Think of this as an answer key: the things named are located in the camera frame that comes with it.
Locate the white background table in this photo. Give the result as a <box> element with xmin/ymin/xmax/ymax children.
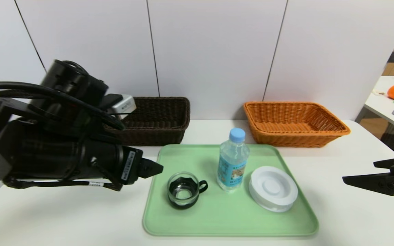
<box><xmin>365</xmin><ymin>76</ymin><xmax>394</xmax><ymax>134</ymax></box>

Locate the clear water bottle blue cap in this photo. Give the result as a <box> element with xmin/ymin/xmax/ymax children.
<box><xmin>217</xmin><ymin>128</ymin><xmax>250</xmax><ymax>192</ymax></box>

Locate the dark brown wicker basket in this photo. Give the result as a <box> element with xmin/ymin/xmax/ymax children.
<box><xmin>106</xmin><ymin>97</ymin><xmax>191</xmax><ymax>147</ymax></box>

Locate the thin black labelled cable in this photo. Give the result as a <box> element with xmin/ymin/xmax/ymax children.
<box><xmin>4</xmin><ymin>176</ymin><xmax>123</xmax><ymax>192</ymax></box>

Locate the orange wicker basket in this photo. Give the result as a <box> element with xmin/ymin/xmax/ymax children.
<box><xmin>243</xmin><ymin>101</ymin><xmax>351</xmax><ymax>148</ymax></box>

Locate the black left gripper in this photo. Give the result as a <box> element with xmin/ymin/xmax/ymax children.
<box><xmin>84</xmin><ymin>140</ymin><xmax>164</xmax><ymax>185</ymax></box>

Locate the round white plastic container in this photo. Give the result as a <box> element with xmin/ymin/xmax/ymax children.
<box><xmin>248</xmin><ymin>166</ymin><xmax>299</xmax><ymax>213</ymax></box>

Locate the glass cup with black handle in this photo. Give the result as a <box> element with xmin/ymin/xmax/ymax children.
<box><xmin>167</xmin><ymin>171</ymin><xmax>208</xmax><ymax>209</ymax></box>

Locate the thick black camera cable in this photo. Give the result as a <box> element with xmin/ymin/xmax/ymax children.
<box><xmin>0</xmin><ymin>81</ymin><xmax>126</xmax><ymax>131</ymax></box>

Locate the light green plastic tray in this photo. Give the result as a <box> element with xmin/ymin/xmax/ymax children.
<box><xmin>143</xmin><ymin>144</ymin><xmax>319</xmax><ymax>236</ymax></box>

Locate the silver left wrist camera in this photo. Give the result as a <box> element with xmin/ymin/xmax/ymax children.
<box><xmin>110</xmin><ymin>95</ymin><xmax>137</xmax><ymax>119</ymax></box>

